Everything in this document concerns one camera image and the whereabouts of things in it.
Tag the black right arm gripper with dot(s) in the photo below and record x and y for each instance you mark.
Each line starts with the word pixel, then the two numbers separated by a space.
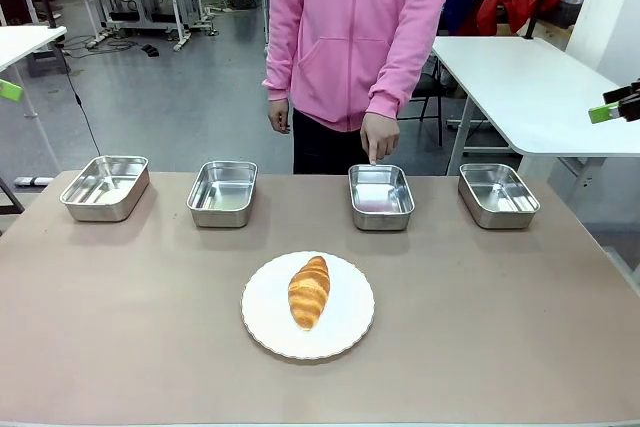
pixel 631 109

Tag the person's left forearm pink sleeve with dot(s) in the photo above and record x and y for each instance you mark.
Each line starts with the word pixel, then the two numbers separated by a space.
pixel 400 67

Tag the person's right forearm pink sleeve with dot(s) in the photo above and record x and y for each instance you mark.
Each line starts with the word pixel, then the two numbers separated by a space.
pixel 280 62

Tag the rectangular stainless steel container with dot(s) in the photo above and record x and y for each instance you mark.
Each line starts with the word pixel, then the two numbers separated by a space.
pixel 381 197
pixel 497 197
pixel 107 189
pixel 222 194

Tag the person's left hand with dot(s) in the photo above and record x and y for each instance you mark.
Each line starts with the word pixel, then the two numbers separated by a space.
pixel 380 137

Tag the person's right hand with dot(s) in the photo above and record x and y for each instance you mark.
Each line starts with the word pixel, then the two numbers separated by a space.
pixel 279 117

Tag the small white table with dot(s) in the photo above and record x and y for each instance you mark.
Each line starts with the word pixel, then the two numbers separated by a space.
pixel 22 44

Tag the large white table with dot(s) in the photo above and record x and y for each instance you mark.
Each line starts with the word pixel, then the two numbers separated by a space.
pixel 525 92

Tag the white power strip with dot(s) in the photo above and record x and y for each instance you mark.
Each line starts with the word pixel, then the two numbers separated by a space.
pixel 32 180

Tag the small black floor box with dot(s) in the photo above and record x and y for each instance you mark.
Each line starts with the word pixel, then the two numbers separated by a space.
pixel 150 51

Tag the black folding chair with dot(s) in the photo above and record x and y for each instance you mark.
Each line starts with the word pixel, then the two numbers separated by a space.
pixel 427 92

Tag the pink zip hoodie torso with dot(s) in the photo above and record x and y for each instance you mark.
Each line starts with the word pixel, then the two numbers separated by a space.
pixel 350 22

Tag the black trousers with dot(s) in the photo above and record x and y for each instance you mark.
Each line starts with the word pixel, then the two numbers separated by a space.
pixel 320 147

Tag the white scalloped plate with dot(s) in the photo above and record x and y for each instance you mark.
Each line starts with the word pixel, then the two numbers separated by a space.
pixel 345 312

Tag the golden brown croissant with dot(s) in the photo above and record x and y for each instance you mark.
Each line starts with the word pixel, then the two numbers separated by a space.
pixel 309 292

